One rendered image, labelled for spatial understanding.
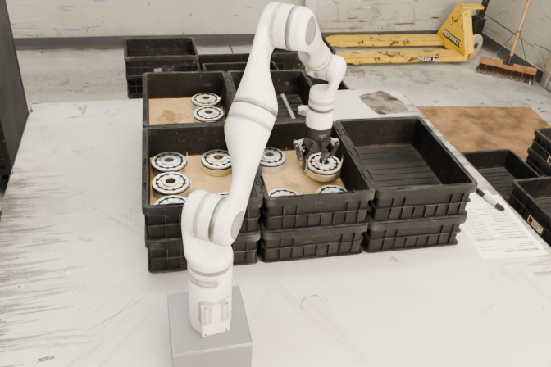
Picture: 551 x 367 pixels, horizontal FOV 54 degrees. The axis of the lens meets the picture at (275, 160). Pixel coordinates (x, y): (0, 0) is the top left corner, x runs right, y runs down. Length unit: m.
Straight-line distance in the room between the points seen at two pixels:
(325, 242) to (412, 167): 0.43
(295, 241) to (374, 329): 0.31
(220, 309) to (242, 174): 0.30
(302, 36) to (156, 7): 3.67
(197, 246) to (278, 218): 0.39
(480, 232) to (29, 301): 1.29
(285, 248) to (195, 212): 0.53
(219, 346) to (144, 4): 3.80
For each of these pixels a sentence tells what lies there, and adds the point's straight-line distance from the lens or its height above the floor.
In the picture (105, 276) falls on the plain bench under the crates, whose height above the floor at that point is 0.70.
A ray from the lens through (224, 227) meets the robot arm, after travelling 0.99.
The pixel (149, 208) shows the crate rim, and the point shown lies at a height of 0.93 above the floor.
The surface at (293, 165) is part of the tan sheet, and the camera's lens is 1.68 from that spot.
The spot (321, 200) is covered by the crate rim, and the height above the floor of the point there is 0.92.
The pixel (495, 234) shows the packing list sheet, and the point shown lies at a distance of 1.80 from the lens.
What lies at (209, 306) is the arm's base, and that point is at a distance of 1.15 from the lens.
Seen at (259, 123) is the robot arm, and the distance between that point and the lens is 1.03.
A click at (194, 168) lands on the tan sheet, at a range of 1.64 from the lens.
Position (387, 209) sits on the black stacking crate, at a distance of 1.50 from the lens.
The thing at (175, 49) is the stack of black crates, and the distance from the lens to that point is 3.33.
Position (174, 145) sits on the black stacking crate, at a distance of 1.68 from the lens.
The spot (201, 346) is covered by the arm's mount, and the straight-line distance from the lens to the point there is 1.20.
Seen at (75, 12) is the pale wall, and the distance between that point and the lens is 4.76.
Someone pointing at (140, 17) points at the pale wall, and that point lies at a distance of 4.75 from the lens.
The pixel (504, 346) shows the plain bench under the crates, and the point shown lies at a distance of 1.49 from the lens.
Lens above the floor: 1.75
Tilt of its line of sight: 33 degrees down
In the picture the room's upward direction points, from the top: 4 degrees clockwise
